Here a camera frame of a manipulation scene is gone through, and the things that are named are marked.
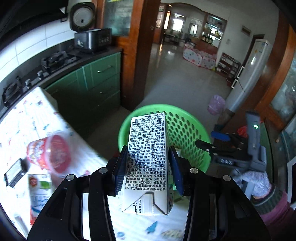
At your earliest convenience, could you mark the large white milk carton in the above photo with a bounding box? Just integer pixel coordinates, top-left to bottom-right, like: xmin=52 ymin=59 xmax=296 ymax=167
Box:
xmin=120 ymin=113 xmax=174 ymax=216

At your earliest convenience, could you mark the red cartoon plastic cup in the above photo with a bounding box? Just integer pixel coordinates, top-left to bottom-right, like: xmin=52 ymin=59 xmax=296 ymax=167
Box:
xmin=27 ymin=132 xmax=71 ymax=177

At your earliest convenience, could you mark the small white milk carton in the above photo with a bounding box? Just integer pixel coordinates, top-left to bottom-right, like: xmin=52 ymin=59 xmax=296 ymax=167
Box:
xmin=28 ymin=174 xmax=53 ymax=225

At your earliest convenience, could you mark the black rectangular box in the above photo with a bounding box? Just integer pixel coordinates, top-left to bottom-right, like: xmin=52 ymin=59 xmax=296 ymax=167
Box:
xmin=4 ymin=158 xmax=28 ymax=188

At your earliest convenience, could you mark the right purple sleeve forearm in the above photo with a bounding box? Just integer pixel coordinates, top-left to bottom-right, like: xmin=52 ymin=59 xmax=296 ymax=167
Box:
xmin=250 ymin=184 xmax=295 ymax=235

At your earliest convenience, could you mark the green plastic trash basket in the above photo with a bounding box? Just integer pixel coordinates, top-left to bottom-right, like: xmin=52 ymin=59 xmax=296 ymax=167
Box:
xmin=118 ymin=104 xmax=211 ymax=173

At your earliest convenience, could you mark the green kitchen cabinet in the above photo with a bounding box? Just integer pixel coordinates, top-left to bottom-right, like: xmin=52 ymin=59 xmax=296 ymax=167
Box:
xmin=45 ymin=52 xmax=121 ymax=136

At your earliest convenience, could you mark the right gloved hand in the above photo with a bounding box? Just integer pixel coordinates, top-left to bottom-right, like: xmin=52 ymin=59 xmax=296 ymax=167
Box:
xmin=232 ymin=171 xmax=272 ymax=198

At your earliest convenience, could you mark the pink plastic bag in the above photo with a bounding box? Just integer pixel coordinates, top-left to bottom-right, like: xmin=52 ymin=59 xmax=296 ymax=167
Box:
xmin=207 ymin=94 xmax=225 ymax=115

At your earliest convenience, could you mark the glass display cabinet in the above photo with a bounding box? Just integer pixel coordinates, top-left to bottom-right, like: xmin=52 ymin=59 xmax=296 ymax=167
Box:
xmin=271 ymin=53 xmax=295 ymax=131

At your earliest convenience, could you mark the white standing air conditioner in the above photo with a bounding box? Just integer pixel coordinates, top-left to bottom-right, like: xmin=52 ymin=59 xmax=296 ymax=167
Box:
xmin=224 ymin=39 xmax=272 ymax=113

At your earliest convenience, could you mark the polka dot play fence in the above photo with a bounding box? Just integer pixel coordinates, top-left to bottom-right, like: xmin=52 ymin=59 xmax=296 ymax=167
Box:
xmin=183 ymin=47 xmax=217 ymax=70

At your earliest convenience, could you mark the cartoon print tablecloth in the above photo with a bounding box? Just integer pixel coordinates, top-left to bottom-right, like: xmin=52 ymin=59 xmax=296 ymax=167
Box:
xmin=1 ymin=88 xmax=189 ymax=240

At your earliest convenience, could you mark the black gas stove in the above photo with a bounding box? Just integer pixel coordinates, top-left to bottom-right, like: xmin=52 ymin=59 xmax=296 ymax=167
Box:
xmin=1 ymin=51 xmax=81 ymax=108

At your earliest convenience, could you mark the black rice cooker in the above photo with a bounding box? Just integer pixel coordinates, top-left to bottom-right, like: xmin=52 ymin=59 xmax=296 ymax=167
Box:
xmin=70 ymin=2 xmax=112 ymax=52

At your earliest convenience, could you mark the wooden door frame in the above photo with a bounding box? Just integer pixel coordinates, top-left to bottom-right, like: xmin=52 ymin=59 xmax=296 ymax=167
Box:
xmin=94 ymin=1 xmax=160 ymax=110

